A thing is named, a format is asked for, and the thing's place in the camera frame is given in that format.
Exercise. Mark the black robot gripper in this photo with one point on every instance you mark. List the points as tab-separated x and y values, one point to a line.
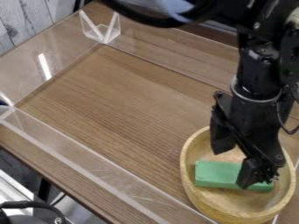
243	121

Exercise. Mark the green rectangular block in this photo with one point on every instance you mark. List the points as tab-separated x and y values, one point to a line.
214	174

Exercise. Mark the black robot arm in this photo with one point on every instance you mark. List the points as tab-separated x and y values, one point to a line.
267	25

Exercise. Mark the brown wooden bowl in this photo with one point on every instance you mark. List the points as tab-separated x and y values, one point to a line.
232	206

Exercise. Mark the black table leg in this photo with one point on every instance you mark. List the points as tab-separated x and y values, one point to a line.
44	190

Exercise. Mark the clear acrylic tray wall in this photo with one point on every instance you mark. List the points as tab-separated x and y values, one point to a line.
101	98

